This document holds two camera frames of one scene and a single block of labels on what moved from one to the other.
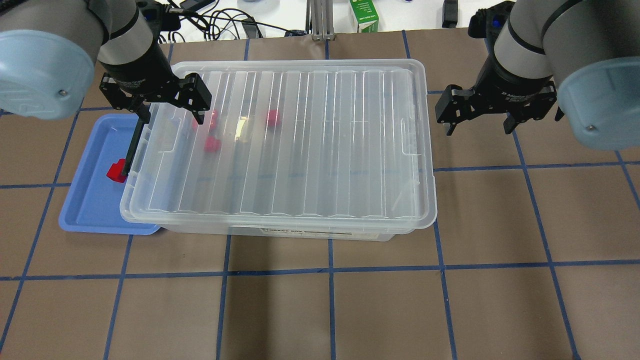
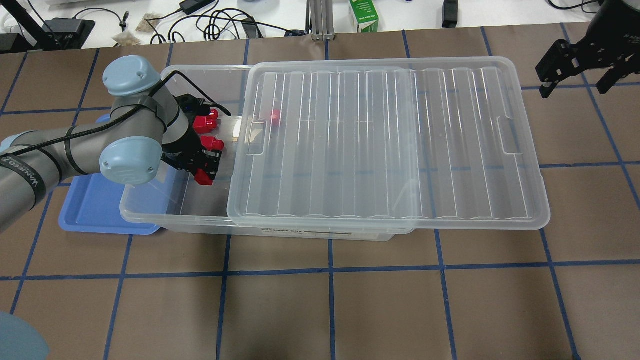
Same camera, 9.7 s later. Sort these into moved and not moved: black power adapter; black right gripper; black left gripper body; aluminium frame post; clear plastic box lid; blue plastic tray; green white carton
Moved: clear plastic box lid; black right gripper; black left gripper body
Not moved: black power adapter; aluminium frame post; green white carton; blue plastic tray
